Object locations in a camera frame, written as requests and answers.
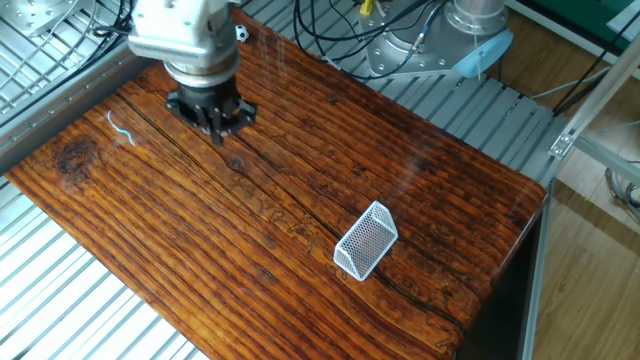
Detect silver corner bracket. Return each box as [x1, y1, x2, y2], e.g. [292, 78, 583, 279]
[548, 130, 576, 160]

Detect black floor cable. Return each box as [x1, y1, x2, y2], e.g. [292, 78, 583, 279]
[552, 19, 640, 117]

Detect white wire mesh goal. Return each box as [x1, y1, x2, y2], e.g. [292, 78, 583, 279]
[332, 200, 400, 283]

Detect grey floor cable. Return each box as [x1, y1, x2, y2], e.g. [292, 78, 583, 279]
[529, 64, 614, 101]

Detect glossy brown wooden board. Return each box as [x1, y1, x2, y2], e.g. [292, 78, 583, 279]
[4, 9, 549, 360]

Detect grey cable with metal plug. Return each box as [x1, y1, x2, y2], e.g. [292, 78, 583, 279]
[409, 0, 451, 54]

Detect green board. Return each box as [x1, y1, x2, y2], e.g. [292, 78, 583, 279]
[529, 0, 640, 51]

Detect white cable tie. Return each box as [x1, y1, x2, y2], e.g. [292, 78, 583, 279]
[473, 34, 489, 82]

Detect silver plate with screw holes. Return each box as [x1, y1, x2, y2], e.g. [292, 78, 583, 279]
[0, 0, 96, 39]

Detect metal wire grid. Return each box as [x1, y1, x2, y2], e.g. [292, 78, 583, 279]
[0, 19, 121, 117]

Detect grey cable bundle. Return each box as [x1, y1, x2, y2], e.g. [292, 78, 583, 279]
[603, 159, 640, 226]

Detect slanted aluminium frame post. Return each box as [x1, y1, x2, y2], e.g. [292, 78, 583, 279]
[549, 32, 640, 160]

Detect grey aluminium rail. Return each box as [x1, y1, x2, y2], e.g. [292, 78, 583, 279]
[0, 47, 157, 174]

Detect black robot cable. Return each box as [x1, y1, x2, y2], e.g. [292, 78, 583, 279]
[292, 0, 416, 81]
[299, 0, 436, 59]

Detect black cable by grid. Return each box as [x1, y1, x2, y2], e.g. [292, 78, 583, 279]
[79, 0, 137, 74]
[74, 0, 132, 71]

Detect aluminium table edge profile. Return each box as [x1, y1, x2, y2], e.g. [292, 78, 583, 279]
[518, 177, 557, 360]

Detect white wrist adapter block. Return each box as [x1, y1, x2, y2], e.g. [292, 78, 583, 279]
[127, 0, 237, 64]

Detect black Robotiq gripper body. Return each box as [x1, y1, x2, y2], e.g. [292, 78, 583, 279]
[176, 79, 241, 127]

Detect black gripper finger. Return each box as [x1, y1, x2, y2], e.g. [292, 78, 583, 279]
[215, 101, 258, 147]
[165, 97, 220, 147]

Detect aluminium frame beam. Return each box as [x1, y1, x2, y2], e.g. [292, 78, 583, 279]
[573, 134, 640, 187]

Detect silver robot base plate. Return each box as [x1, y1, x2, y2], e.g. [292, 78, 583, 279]
[366, 19, 476, 81]

